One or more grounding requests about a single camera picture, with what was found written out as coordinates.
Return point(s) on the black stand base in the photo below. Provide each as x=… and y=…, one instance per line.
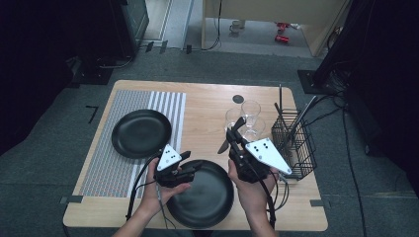
x=92, y=74

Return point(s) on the black round plate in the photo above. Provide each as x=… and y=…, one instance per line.
x=141, y=133
x=207, y=200

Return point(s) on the black stand with base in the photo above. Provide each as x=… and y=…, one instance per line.
x=321, y=80

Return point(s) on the person's left hand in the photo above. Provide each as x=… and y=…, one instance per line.
x=154, y=197

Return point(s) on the thin black chopstick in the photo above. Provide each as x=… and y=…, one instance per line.
x=278, y=111
x=280, y=97

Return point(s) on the black curtain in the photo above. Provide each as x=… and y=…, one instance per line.
x=39, y=65
x=392, y=82

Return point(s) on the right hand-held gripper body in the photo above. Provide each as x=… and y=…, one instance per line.
x=267, y=153

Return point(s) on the round table grommet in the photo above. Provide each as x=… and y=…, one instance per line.
x=237, y=98

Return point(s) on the long silver utensil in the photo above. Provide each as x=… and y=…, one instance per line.
x=303, y=115

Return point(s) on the grey tape strip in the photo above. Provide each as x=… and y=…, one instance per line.
x=317, y=202
x=72, y=199

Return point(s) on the grey white striped placemat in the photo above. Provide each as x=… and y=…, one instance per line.
x=108, y=174

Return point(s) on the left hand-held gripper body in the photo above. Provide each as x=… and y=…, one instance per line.
x=169, y=158

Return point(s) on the black cabinet with glass door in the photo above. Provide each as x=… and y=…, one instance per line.
x=131, y=26

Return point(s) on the person's right hand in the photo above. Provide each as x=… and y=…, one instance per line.
x=255, y=196

